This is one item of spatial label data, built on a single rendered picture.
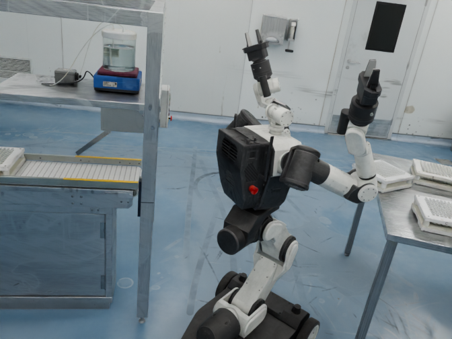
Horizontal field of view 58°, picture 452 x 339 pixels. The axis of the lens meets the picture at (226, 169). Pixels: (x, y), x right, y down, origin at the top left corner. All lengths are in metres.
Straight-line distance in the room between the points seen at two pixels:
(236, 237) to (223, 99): 4.19
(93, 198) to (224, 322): 0.84
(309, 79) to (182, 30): 1.80
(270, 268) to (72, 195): 1.03
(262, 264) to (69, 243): 0.99
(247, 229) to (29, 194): 1.04
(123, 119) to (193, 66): 3.59
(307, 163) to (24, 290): 1.68
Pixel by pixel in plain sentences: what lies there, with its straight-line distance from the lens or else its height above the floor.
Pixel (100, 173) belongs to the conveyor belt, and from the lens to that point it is 2.16.
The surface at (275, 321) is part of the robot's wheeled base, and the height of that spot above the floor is 0.17.
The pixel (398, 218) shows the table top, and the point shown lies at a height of 0.82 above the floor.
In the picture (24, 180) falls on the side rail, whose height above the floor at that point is 0.82.
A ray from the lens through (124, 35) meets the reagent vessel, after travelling 1.90.
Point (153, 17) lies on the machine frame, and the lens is 1.73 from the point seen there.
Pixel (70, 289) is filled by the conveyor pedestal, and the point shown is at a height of 0.14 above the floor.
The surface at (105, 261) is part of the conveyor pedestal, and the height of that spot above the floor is 0.34.
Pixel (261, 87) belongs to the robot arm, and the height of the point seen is 1.33.
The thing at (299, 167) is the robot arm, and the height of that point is 1.17.
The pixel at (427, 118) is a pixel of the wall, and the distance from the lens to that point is 6.59.
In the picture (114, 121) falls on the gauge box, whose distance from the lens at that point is 2.11.
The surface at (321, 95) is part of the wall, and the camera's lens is 5.91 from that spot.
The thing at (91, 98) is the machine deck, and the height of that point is 1.24.
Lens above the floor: 1.72
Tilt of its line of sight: 24 degrees down
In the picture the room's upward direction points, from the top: 7 degrees clockwise
